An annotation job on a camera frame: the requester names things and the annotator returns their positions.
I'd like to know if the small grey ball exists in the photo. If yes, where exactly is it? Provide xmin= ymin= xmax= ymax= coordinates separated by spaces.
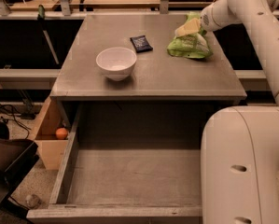
xmin=25 ymin=194 xmax=41 ymax=209

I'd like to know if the green rice chip bag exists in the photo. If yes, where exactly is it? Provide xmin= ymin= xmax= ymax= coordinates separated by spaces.
xmin=167 ymin=12 xmax=213 ymax=59

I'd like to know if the orange ball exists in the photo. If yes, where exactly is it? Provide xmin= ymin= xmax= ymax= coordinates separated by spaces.
xmin=55 ymin=128 xmax=68 ymax=140

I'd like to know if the wooden box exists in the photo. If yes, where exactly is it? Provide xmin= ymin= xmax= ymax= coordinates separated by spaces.
xmin=30 ymin=97 xmax=67 ymax=170

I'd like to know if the open grey top drawer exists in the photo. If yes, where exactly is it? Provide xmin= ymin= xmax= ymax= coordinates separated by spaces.
xmin=28 ymin=102 xmax=207 ymax=224

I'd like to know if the dark blue snack packet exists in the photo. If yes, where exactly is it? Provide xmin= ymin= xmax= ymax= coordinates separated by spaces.
xmin=130 ymin=35 xmax=153 ymax=53

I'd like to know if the black floor cable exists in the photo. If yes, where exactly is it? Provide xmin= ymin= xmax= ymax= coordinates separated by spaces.
xmin=0 ymin=81 xmax=32 ymax=140

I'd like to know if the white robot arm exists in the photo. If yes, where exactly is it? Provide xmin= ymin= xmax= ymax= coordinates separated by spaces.
xmin=201 ymin=0 xmax=279 ymax=224

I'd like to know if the black bin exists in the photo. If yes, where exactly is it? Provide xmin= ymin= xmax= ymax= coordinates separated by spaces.
xmin=0 ymin=121 xmax=39 ymax=219

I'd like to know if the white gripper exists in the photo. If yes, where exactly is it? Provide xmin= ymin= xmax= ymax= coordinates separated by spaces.
xmin=174 ymin=0 xmax=236 ymax=37

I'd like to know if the white ceramic bowl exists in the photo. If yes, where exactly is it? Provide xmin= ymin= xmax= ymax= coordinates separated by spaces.
xmin=96 ymin=47 xmax=137 ymax=81

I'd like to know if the grey cabinet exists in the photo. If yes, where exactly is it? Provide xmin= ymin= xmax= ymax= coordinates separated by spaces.
xmin=50 ymin=14 xmax=246 ymax=123

